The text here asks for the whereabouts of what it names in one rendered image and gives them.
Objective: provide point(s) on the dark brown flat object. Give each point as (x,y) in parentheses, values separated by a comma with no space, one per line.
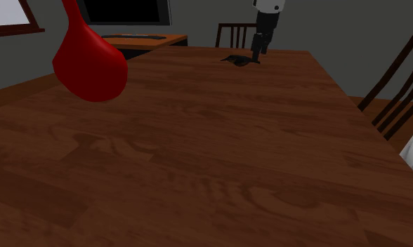
(240,61)

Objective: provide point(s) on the dark wooden chair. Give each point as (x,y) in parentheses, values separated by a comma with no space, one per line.
(237,26)
(395,85)

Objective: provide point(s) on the brown wooden table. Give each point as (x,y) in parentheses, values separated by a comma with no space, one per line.
(199,143)

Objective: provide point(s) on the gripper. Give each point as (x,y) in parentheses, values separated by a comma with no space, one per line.
(267,22)

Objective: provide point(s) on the window with dark red frame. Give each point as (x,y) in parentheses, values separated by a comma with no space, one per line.
(4,12)

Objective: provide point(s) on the wooden stand with black television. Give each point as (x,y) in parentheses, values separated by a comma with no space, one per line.
(124,10)

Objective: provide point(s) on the red vase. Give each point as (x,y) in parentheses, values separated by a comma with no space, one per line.
(90,65)

